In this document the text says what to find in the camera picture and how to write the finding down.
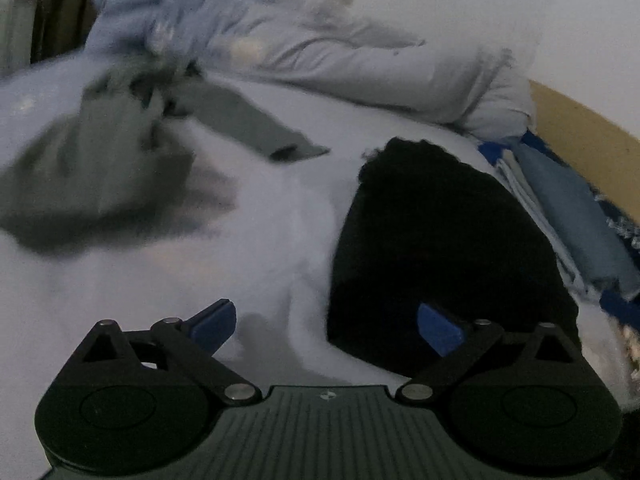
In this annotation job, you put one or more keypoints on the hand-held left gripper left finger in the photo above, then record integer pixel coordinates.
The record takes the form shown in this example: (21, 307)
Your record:
(215, 325)

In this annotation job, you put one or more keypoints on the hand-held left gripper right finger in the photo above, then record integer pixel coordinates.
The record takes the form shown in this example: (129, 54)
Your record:
(439, 331)

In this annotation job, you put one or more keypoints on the black garment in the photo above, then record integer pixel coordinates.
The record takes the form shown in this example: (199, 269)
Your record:
(435, 230)

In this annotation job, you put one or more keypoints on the grey garment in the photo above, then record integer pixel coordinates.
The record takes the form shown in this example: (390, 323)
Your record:
(110, 160)

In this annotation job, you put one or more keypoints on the stack of folded blue clothes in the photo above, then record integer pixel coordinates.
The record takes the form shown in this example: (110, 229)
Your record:
(565, 200)

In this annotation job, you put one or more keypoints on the blue printed bed sheet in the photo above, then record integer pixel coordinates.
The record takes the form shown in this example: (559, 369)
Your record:
(280, 230)

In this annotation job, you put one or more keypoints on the wooden headboard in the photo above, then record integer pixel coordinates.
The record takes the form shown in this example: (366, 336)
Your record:
(585, 135)

